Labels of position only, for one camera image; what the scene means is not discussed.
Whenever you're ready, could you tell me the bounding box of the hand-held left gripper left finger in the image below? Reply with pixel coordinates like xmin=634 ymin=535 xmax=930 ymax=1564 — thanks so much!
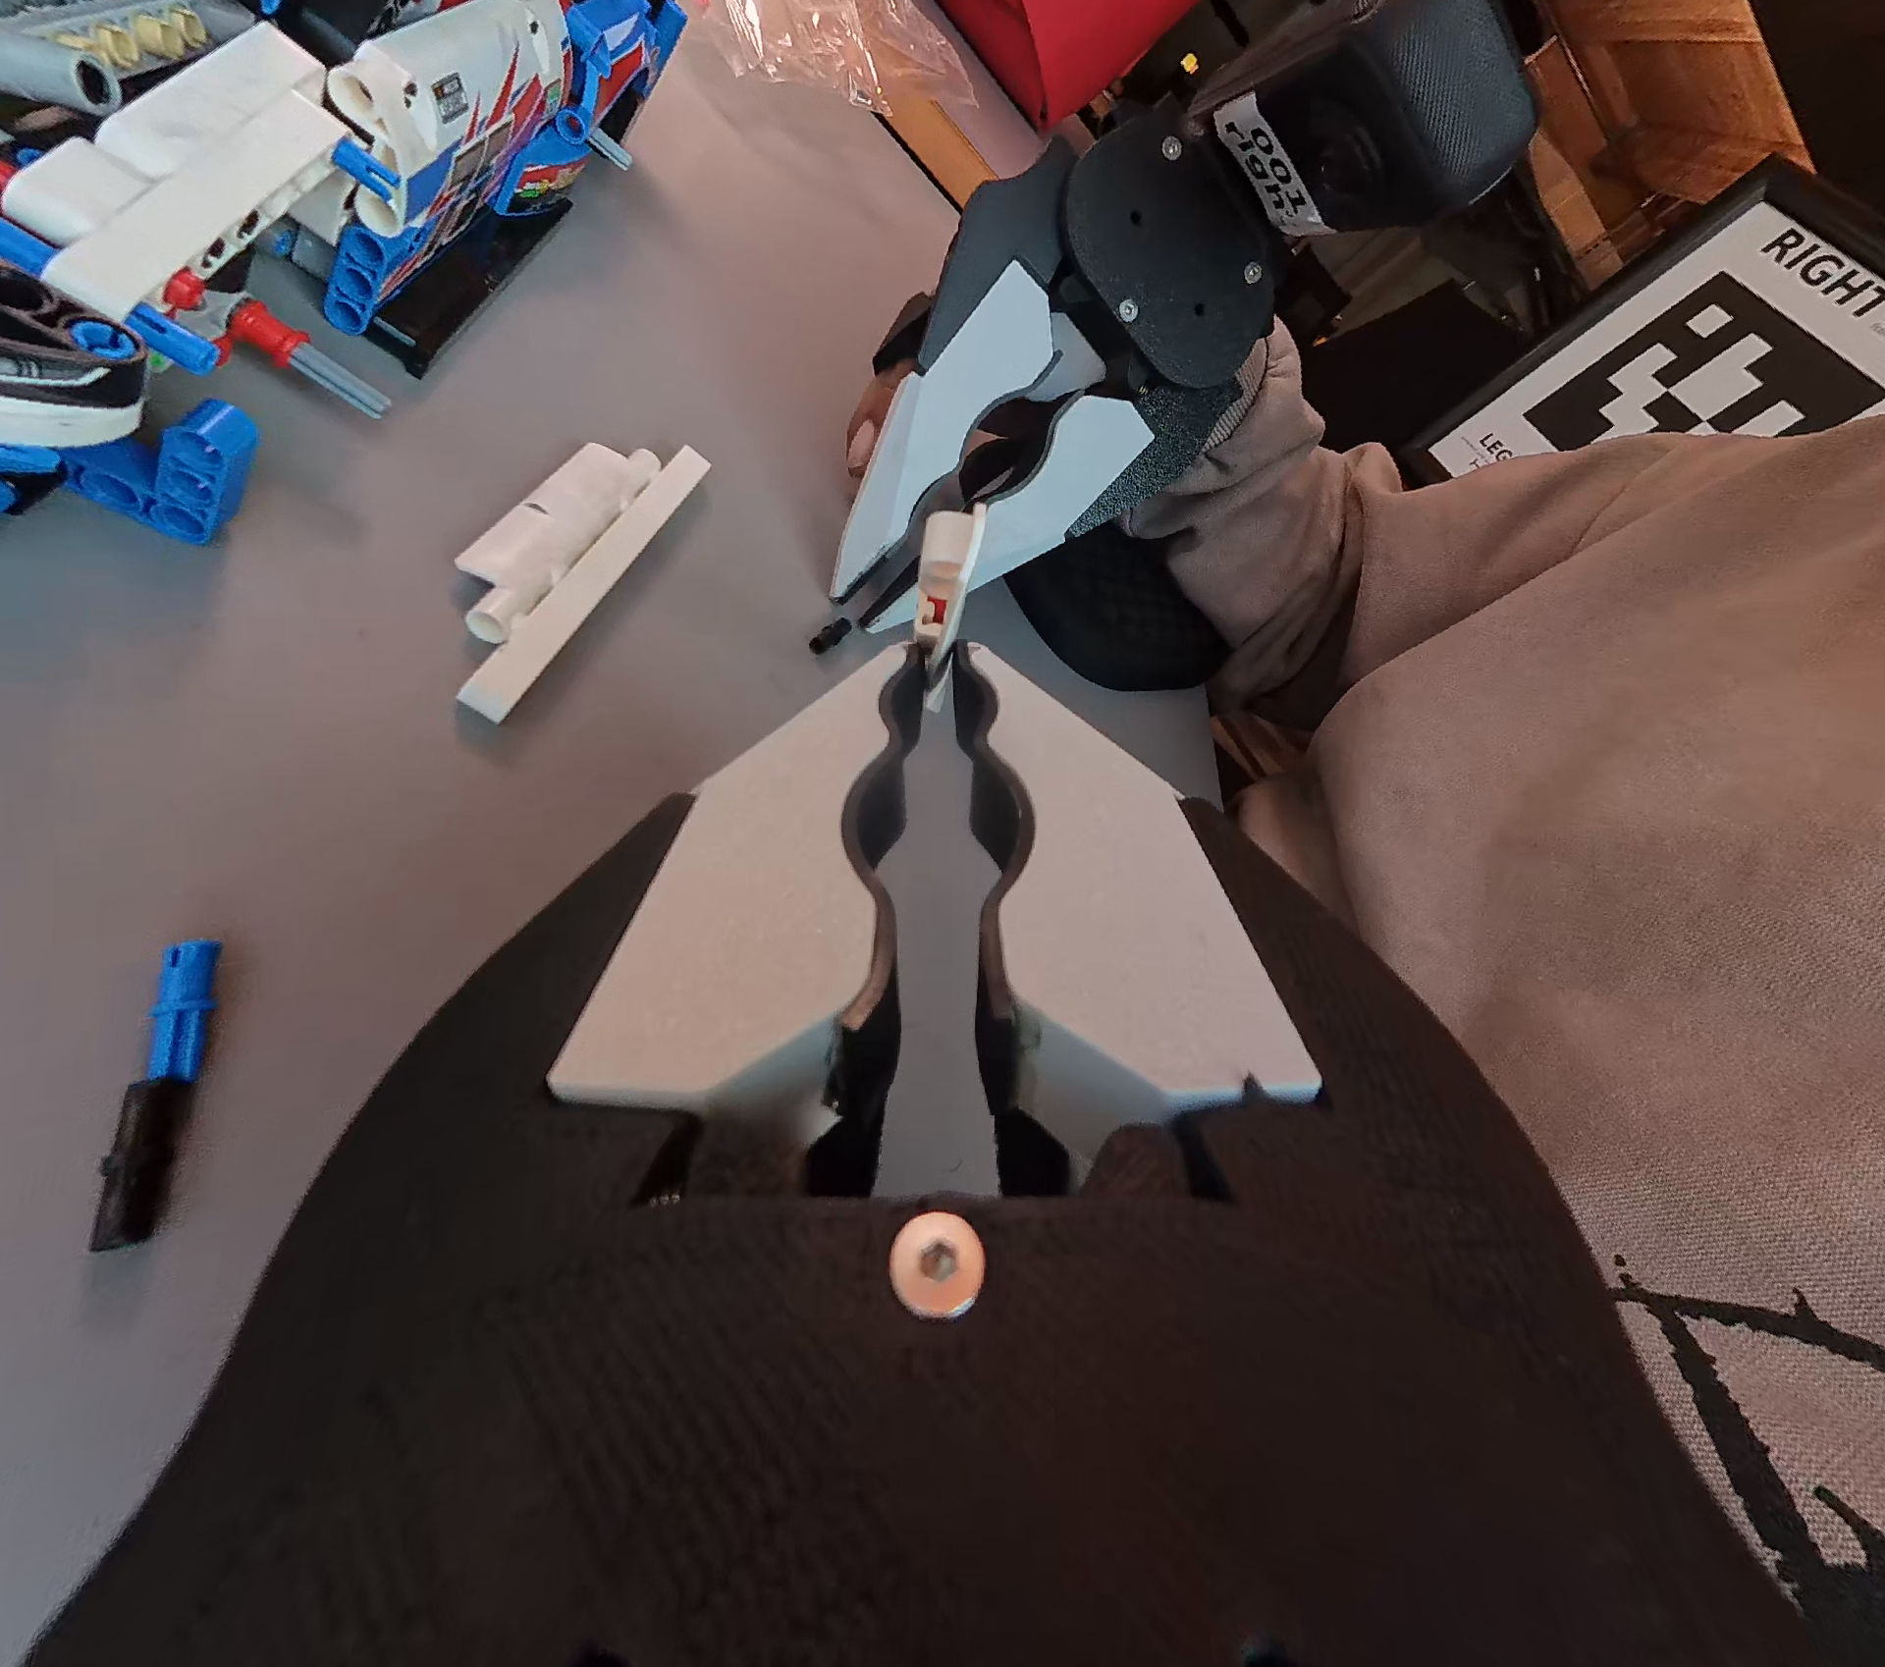
xmin=543 ymin=645 xmax=914 ymax=1151

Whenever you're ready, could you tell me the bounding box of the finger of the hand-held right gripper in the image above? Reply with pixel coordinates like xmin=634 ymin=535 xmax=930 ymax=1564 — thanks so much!
xmin=858 ymin=384 xmax=1150 ymax=643
xmin=828 ymin=258 xmax=1066 ymax=607

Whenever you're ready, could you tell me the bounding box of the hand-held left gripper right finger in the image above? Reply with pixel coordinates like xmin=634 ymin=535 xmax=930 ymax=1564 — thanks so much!
xmin=954 ymin=643 xmax=1325 ymax=1196

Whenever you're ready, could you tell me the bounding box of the small white brick piece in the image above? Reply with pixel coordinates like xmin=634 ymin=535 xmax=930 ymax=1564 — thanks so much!
xmin=905 ymin=501 xmax=991 ymax=715

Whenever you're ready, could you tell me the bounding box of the person's right forearm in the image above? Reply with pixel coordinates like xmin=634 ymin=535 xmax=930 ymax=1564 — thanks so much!
xmin=1125 ymin=319 xmax=1407 ymax=713

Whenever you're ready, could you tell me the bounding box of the grey desk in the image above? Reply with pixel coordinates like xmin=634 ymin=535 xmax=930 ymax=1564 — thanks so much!
xmin=0 ymin=0 xmax=1231 ymax=1667

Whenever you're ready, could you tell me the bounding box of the person's right hand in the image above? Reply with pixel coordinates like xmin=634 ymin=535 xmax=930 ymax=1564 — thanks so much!
xmin=846 ymin=368 xmax=924 ymax=480

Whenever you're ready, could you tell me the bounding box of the black office chair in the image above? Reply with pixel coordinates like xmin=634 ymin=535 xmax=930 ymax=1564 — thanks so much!
xmin=1015 ymin=533 xmax=1236 ymax=694

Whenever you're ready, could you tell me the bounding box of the white brick beam assembly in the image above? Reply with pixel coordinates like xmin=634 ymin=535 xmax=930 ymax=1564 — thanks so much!
xmin=453 ymin=442 xmax=712 ymax=721

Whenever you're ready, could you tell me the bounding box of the person's beige sweatshirt torso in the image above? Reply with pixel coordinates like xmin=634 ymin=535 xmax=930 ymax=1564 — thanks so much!
xmin=1221 ymin=415 xmax=1885 ymax=1667

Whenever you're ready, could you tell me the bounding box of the black white marker sign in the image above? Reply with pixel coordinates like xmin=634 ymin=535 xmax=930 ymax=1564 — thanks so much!
xmin=1405 ymin=158 xmax=1885 ymax=496

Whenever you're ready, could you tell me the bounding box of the blue brick connector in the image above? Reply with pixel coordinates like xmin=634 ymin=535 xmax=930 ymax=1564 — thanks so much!
xmin=143 ymin=937 xmax=225 ymax=1090

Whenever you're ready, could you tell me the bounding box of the toy brick race car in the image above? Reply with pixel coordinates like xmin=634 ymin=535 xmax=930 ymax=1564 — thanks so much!
xmin=0 ymin=0 xmax=691 ymax=550

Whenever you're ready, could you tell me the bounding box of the black axle piece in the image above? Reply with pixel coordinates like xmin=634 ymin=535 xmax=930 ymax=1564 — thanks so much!
xmin=90 ymin=1079 xmax=196 ymax=1253

